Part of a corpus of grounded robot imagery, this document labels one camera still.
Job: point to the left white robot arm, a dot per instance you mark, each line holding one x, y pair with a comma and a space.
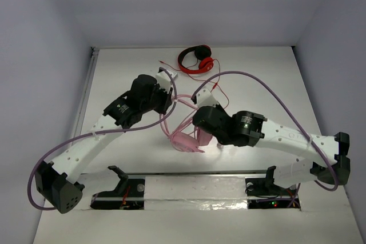
57, 180

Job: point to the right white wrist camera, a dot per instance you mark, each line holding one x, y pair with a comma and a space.
205, 101

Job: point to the aluminium rail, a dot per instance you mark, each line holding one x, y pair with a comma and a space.
243, 172

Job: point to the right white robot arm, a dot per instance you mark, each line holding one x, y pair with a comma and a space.
322, 158

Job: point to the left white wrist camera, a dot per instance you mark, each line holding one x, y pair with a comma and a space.
164, 78

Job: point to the pink headphones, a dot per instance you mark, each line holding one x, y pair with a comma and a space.
181, 141

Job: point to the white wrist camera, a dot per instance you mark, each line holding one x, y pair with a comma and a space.
164, 78
205, 101

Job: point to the red black headphones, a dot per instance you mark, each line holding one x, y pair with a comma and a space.
203, 54

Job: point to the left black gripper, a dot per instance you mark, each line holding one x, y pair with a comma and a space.
164, 101

